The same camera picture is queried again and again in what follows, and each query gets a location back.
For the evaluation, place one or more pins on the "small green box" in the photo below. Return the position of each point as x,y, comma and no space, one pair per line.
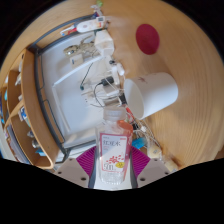
99,3

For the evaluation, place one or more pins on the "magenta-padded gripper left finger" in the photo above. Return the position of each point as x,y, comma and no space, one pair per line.
68,170

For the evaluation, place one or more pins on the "wooden wall shelf unit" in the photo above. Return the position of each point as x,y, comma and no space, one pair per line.
30,110

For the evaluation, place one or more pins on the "clear drink bottle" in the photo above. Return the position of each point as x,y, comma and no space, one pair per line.
113,150

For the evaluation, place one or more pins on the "white desk lamp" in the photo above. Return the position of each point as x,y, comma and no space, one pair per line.
73,71

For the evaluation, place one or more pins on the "grey metal bunk frame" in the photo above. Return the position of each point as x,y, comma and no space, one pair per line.
38,86

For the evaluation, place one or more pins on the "flat round red coaster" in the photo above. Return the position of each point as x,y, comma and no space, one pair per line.
147,39

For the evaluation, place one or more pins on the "white plastic cup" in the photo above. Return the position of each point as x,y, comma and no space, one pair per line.
156,93

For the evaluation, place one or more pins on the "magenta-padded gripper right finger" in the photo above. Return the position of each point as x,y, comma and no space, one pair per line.
153,170

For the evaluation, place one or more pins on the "wooden tree figurine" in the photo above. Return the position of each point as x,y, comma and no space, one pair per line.
81,48

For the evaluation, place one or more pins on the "white tissue pack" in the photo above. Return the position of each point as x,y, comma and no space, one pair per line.
104,42

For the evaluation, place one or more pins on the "blue small bottle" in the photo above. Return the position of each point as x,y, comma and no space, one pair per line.
139,143

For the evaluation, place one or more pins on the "wrapped round bun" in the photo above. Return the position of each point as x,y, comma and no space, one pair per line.
154,152
170,164

